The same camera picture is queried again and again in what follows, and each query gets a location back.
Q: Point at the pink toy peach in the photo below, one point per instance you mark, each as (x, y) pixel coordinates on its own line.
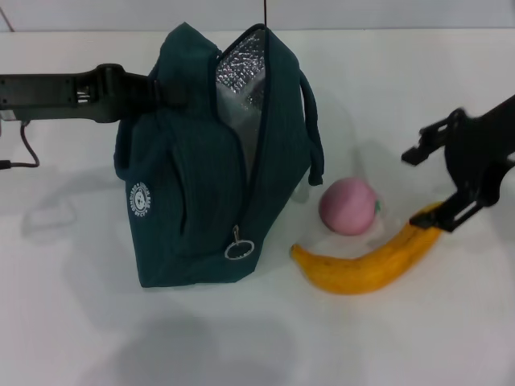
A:
(346, 205)

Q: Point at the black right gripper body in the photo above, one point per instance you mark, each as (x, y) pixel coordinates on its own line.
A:
(479, 157)

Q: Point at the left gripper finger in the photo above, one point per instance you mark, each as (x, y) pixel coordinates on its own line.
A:
(149, 96)

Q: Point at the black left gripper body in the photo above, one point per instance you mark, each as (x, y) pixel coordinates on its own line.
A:
(48, 94)

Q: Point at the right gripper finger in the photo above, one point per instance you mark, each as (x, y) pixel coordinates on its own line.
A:
(436, 134)
(450, 215)

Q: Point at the dark teal insulated lunch bag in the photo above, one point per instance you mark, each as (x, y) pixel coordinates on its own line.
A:
(193, 181)

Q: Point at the yellow toy banana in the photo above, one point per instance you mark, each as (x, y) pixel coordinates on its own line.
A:
(362, 271)

